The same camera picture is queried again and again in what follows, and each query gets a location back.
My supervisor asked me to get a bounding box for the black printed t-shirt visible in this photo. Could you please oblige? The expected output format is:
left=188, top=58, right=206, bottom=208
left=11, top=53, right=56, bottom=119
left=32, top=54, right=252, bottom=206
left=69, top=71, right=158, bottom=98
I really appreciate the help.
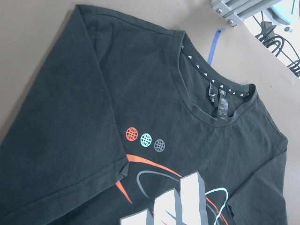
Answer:
left=0, top=5, right=288, bottom=225

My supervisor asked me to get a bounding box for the aluminium frame post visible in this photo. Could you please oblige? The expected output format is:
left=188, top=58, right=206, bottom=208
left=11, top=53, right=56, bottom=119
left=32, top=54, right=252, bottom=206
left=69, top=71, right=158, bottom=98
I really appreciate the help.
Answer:
left=211, top=0, right=280, bottom=27

